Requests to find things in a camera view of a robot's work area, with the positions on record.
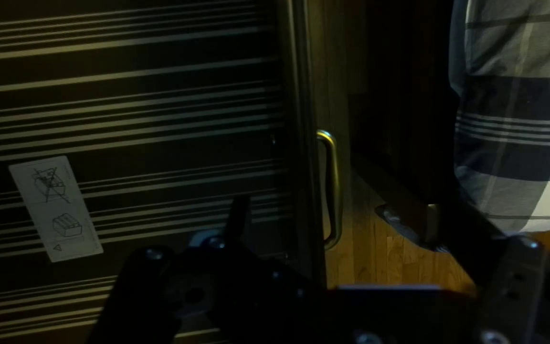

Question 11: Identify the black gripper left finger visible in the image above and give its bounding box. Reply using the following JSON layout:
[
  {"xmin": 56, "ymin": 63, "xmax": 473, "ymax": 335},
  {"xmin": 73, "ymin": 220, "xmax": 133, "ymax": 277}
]
[{"xmin": 91, "ymin": 193, "xmax": 272, "ymax": 344}]

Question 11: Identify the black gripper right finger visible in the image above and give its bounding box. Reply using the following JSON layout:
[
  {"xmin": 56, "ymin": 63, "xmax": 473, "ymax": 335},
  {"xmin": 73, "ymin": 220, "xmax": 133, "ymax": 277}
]
[{"xmin": 476, "ymin": 235, "xmax": 547, "ymax": 344}]

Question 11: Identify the white paper label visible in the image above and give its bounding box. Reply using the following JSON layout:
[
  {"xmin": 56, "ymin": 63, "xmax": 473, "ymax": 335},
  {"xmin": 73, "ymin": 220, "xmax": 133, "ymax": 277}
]
[{"xmin": 8, "ymin": 155, "xmax": 106, "ymax": 266}]

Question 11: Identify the plaid yellow black bed cover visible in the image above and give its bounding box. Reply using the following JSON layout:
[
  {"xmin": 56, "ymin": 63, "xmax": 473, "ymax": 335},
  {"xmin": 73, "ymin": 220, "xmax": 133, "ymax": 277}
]
[{"xmin": 448, "ymin": 0, "xmax": 550, "ymax": 237}]

